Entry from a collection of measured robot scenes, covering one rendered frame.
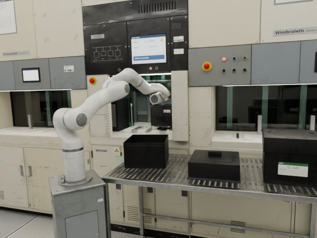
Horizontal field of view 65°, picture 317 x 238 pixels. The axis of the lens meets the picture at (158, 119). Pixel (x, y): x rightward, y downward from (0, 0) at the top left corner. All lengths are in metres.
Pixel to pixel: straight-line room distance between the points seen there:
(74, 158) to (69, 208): 0.27
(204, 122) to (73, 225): 1.12
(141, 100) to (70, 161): 1.68
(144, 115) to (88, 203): 1.70
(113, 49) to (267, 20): 1.16
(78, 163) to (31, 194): 1.45
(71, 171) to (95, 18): 1.28
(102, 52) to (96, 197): 1.19
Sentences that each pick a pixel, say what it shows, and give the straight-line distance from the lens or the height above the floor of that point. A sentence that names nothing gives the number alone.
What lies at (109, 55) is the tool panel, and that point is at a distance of 2.15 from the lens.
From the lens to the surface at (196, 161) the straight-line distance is 1.48.
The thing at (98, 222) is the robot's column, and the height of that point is 0.53.
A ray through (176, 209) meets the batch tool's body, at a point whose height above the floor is 0.28.
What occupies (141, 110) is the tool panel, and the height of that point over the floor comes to 1.00.
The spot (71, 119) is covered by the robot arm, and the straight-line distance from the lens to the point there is 1.41.
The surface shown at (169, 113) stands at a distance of 2.18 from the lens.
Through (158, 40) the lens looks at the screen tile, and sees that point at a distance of 2.00.
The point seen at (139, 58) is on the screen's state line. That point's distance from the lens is 2.04.
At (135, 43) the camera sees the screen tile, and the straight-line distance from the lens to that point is 2.06.
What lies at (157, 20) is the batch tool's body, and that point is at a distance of 2.03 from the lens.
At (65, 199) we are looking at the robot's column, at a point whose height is 0.72.
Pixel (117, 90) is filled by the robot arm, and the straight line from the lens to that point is 1.61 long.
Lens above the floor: 1.30
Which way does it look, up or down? 8 degrees down
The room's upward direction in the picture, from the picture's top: 2 degrees counter-clockwise
